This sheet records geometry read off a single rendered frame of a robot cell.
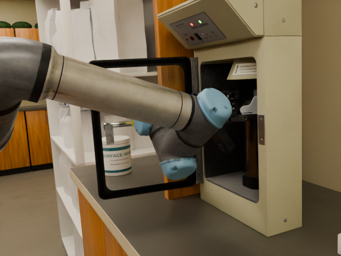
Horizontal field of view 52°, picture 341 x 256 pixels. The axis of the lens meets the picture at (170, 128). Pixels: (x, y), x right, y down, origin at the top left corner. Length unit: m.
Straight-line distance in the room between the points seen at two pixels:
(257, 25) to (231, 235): 0.50
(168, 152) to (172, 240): 0.25
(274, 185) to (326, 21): 0.62
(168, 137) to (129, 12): 1.49
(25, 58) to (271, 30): 0.52
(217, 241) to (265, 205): 0.14
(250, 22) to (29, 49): 0.46
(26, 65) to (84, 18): 1.55
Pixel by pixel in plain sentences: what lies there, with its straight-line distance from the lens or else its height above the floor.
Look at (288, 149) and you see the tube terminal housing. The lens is 0.89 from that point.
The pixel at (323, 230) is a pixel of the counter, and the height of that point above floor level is 0.94.
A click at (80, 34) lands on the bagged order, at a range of 2.08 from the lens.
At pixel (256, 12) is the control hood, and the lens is 0.82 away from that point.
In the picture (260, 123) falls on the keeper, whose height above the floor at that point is 1.22.
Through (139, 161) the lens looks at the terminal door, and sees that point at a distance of 1.05.
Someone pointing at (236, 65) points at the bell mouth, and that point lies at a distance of 0.95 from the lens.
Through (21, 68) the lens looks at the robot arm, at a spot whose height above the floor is 1.36.
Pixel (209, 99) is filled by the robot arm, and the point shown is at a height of 1.29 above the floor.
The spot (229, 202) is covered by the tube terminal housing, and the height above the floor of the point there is 0.98.
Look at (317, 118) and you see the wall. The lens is 1.31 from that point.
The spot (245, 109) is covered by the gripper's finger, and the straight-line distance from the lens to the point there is 0.92.
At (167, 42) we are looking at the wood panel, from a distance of 1.11.
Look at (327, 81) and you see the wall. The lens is 1.28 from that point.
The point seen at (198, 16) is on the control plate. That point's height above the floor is 1.47.
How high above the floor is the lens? 1.34
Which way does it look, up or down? 8 degrees down
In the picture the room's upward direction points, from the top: 3 degrees counter-clockwise
